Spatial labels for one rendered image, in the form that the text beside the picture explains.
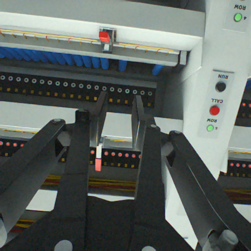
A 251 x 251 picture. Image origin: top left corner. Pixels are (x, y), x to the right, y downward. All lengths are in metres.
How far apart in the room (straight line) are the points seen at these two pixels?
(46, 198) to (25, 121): 0.18
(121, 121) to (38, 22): 0.22
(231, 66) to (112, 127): 0.24
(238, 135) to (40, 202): 0.44
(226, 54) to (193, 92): 0.08
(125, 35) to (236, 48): 0.19
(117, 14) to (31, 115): 0.23
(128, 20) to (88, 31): 0.07
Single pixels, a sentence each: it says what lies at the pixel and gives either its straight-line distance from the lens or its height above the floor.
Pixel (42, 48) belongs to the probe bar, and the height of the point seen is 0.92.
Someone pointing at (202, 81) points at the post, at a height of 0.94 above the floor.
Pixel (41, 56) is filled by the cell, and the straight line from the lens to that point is 0.46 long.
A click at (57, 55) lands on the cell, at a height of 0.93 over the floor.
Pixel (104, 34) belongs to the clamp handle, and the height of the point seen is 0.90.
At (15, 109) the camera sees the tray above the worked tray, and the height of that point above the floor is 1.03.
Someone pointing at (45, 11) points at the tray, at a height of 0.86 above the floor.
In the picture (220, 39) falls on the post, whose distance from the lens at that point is 0.36.
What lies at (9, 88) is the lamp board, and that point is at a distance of 0.56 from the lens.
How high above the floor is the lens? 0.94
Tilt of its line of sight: 17 degrees up
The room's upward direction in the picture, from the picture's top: 173 degrees counter-clockwise
